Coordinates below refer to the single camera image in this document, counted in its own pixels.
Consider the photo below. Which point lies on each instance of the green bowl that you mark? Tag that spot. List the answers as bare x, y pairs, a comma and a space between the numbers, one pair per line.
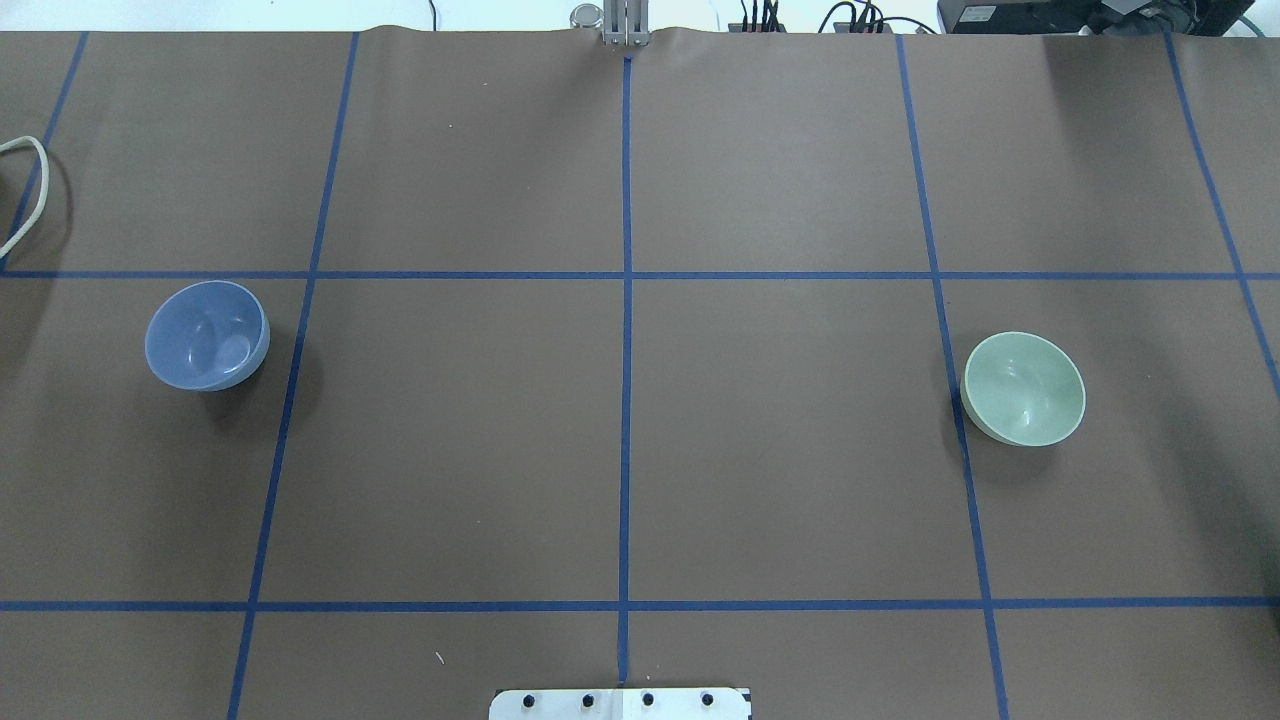
1023, 390

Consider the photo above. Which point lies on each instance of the blue bowl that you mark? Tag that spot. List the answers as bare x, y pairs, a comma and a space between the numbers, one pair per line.
210, 336

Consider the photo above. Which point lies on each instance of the small metal cylinder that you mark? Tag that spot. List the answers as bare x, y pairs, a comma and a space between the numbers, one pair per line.
587, 16

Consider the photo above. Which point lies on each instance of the black device at table corner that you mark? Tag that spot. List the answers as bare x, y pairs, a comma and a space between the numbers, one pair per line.
1119, 18

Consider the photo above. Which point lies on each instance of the aluminium frame post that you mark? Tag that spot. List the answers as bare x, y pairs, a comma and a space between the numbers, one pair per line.
626, 23

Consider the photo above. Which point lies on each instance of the metal base plate with bolts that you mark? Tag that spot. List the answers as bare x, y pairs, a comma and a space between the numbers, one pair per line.
623, 703

